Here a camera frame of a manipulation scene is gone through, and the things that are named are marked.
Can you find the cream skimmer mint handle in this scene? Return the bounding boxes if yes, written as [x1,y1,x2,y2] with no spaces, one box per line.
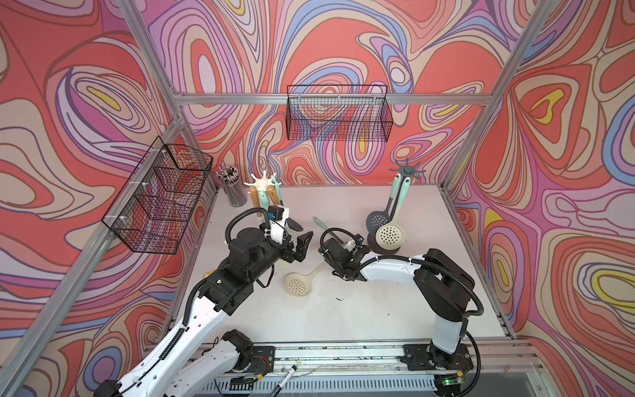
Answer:
[375,177,411,251]
[258,190,271,210]

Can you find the dark grey utensil rack stand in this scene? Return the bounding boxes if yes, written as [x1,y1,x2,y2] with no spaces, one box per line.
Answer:
[368,159,419,256]

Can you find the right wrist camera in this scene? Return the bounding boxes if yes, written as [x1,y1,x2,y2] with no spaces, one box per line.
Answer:
[342,239,357,252]

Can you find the cream slotted spoon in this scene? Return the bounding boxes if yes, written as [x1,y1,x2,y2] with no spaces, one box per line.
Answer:
[248,186,261,208]

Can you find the mint handle utensil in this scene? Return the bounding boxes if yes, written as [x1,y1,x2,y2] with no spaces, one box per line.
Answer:
[313,217,340,241]

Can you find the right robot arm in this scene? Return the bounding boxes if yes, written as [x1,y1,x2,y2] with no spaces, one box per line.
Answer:
[318,238,485,370]

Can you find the grey slotted spoon mint handle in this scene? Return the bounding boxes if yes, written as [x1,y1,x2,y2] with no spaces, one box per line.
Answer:
[365,173,402,235]

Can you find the cream skimmer on table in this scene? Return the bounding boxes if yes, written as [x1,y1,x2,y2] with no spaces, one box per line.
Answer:
[284,262,327,297]

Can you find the black wire basket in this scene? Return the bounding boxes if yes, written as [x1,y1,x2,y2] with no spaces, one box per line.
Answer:
[285,83,394,142]
[102,137,213,255]

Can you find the pen holder cup with pens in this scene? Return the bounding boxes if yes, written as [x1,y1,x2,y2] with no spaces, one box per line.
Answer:
[217,165,246,208]

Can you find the black marker pen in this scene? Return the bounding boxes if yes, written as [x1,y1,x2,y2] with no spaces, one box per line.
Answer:
[270,365,298,397]

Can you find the black wire basket back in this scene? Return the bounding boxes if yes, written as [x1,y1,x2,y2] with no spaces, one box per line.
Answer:
[285,83,394,142]

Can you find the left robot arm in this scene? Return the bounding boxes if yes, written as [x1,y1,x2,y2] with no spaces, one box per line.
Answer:
[94,205,313,396]

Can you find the grey skimmer mint handle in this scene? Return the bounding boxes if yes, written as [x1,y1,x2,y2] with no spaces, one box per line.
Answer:
[271,173,304,232]

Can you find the black wire basket left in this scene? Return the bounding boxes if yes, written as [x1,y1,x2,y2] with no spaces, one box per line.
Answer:
[102,137,213,255]

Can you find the cream skimmer wooden handle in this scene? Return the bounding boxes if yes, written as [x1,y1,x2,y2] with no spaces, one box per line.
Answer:
[266,185,280,206]

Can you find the cream utensil rack stand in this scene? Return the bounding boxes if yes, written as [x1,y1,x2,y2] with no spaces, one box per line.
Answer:
[244,171,274,192]

